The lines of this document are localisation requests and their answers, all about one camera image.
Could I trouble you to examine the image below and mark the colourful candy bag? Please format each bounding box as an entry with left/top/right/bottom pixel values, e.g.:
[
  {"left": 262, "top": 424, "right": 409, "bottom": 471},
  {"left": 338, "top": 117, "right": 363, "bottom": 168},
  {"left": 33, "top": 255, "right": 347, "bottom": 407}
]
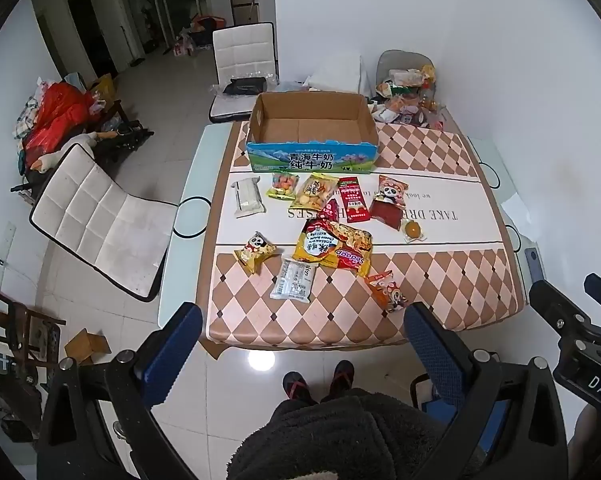
[{"left": 266, "top": 171, "right": 300, "bottom": 202}]

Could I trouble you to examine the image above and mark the red plastic bag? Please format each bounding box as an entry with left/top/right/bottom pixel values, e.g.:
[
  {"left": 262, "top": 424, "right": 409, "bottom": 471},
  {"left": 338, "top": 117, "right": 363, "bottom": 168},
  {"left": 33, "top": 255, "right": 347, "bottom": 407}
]
[{"left": 23, "top": 82, "right": 102, "bottom": 167}]

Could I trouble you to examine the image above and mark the plaid cloth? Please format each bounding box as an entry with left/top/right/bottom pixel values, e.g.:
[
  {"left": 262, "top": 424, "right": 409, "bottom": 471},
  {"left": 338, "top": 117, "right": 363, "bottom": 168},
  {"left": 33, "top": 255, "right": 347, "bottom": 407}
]
[{"left": 10, "top": 94, "right": 42, "bottom": 139}]

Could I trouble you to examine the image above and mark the grey chair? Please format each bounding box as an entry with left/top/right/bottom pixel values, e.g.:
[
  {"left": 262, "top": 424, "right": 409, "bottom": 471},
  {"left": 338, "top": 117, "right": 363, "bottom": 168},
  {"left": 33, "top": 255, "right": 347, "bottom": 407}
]
[{"left": 378, "top": 50, "right": 436, "bottom": 97}]

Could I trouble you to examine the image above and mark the person's dark fleece clothing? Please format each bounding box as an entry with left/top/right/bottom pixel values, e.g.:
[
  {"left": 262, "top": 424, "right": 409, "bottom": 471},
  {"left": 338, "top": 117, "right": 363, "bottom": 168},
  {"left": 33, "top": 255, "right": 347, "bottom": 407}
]
[{"left": 230, "top": 387, "right": 481, "bottom": 480}]

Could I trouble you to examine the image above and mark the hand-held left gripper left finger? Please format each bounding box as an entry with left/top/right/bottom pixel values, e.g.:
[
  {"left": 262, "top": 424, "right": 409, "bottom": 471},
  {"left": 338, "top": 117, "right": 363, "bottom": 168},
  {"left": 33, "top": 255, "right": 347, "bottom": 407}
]
[{"left": 35, "top": 301, "right": 204, "bottom": 480}]

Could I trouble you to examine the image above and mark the clear white snack packet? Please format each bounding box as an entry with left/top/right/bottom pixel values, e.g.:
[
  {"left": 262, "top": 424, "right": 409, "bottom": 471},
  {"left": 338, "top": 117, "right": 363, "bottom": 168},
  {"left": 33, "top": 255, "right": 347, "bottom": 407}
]
[{"left": 269, "top": 258, "right": 317, "bottom": 302}]

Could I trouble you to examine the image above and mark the yellow biscuit bag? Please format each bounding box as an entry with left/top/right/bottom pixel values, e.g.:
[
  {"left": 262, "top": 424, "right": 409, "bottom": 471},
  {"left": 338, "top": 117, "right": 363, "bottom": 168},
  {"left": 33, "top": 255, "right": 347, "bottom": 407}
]
[{"left": 288, "top": 174, "right": 340, "bottom": 211}]

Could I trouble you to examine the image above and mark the black cable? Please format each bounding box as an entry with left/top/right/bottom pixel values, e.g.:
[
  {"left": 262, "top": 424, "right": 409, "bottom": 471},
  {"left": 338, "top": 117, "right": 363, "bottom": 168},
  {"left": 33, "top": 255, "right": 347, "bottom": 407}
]
[
  {"left": 479, "top": 161, "right": 502, "bottom": 192},
  {"left": 174, "top": 197, "right": 214, "bottom": 239}
]

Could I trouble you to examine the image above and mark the grey phone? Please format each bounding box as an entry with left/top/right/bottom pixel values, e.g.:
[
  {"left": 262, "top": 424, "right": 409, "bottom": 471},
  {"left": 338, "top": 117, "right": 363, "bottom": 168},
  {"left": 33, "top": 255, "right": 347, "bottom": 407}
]
[{"left": 523, "top": 247, "right": 547, "bottom": 282}]

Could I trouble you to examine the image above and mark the dark wooden chair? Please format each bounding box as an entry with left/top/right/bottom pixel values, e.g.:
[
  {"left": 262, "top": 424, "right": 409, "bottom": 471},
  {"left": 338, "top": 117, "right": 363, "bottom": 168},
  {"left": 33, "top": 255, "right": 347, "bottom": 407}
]
[{"left": 0, "top": 280, "right": 67, "bottom": 378}]

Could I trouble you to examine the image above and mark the white wrapped cake packet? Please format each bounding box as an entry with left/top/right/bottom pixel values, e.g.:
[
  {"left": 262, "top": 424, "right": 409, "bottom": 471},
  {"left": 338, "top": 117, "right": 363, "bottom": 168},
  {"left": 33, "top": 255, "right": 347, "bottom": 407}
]
[{"left": 232, "top": 177, "right": 266, "bottom": 219}]

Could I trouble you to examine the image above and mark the white goose plush toy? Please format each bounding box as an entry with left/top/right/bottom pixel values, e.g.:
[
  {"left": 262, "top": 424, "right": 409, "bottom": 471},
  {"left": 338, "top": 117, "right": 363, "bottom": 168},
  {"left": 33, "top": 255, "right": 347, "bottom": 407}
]
[{"left": 36, "top": 130, "right": 120, "bottom": 174}]

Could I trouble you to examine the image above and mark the red rectangular snack packet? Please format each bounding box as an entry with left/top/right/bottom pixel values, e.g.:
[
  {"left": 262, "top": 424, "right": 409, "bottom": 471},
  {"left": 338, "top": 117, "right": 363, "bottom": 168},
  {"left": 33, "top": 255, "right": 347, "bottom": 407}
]
[{"left": 337, "top": 175, "right": 371, "bottom": 224}]

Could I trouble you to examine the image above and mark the cardboard piece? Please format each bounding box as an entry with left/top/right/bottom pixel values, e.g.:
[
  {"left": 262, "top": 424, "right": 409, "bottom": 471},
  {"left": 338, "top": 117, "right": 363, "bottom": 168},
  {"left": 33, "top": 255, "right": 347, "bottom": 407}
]
[{"left": 64, "top": 328, "right": 110, "bottom": 366}]

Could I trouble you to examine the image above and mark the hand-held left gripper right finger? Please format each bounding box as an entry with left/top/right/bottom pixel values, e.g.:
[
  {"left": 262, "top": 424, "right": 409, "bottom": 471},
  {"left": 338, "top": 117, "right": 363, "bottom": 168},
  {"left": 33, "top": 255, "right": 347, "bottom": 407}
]
[{"left": 403, "top": 301, "right": 571, "bottom": 480}]

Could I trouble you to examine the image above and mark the red panda snack packet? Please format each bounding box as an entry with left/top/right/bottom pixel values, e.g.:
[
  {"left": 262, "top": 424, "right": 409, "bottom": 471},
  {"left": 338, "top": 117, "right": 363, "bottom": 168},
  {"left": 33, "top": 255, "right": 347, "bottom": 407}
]
[{"left": 369, "top": 175, "right": 410, "bottom": 231}]

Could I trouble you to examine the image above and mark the person's left foot in slipper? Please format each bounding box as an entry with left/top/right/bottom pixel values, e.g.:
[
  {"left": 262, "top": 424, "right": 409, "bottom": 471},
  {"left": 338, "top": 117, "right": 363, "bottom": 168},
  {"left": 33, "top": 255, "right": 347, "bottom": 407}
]
[{"left": 283, "top": 371, "right": 317, "bottom": 405}]

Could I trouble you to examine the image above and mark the yellow cardboard box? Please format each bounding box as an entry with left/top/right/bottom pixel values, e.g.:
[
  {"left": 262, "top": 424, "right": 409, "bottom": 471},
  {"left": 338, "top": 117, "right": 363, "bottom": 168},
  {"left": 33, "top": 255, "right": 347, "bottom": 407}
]
[{"left": 89, "top": 74, "right": 117, "bottom": 107}]

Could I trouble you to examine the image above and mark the black bag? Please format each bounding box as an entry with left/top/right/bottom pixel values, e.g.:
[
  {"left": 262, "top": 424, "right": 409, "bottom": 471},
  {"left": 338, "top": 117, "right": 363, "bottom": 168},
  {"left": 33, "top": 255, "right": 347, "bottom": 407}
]
[{"left": 222, "top": 76, "right": 268, "bottom": 97}]

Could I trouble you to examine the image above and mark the pile of assorted packets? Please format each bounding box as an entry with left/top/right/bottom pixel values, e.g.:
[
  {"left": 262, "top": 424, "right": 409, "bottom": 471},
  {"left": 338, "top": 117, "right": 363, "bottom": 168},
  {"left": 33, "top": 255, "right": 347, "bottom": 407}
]
[{"left": 371, "top": 64, "right": 450, "bottom": 129}]

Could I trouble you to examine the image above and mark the orange panda snack packet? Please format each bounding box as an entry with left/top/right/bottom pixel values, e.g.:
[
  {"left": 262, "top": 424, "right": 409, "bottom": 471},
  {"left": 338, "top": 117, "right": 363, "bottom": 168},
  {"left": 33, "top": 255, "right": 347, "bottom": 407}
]
[{"left": 365, "top": 270, "right": 409, "bottom": 314}]

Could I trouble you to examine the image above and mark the yellow panda snack packet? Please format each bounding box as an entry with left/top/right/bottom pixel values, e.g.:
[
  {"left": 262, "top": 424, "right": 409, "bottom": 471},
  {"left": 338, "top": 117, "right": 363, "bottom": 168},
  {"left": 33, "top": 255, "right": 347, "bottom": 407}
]
[{"left": 233, "top": 231, "right": 277, "bottom": 276}]

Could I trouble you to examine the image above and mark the white padded chair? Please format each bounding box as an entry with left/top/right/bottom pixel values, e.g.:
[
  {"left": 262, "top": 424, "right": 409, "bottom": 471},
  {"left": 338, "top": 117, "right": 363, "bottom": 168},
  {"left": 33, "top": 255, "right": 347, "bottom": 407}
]
[
  {"left": 209, "top": 22, "right": 280, "bottom": 123},
  {"left": 29, "top": 142, "right": 180, "bottom": 303}
]

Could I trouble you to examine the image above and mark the white power strip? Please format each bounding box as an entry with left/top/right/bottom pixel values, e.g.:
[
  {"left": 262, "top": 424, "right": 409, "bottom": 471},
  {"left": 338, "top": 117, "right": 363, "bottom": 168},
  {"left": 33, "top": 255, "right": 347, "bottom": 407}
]
[{"left": 0, "top": 224, "right": 17, "bottom": 282}]

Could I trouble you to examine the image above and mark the black folding cart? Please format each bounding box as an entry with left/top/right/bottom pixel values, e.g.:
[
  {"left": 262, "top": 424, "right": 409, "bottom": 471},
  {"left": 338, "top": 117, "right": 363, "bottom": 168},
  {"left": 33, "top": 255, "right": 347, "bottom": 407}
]
[{"left": 94, "top": 119, "right": 154, "bottom": 162}]

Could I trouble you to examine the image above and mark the person's right forearm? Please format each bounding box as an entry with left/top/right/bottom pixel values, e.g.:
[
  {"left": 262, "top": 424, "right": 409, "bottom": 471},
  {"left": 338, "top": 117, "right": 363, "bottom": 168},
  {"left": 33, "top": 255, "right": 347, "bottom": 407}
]
[{"left": 567, "top": 402, "right": 601, "bottom": 463}]

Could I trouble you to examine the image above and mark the yellow instant noodle packet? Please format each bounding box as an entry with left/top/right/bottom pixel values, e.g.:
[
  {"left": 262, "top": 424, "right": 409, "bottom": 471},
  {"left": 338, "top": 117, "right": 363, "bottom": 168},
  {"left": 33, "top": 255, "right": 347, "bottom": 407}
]
[{"left": 293, "top": 218, "right": 374, "bottom": 278}]

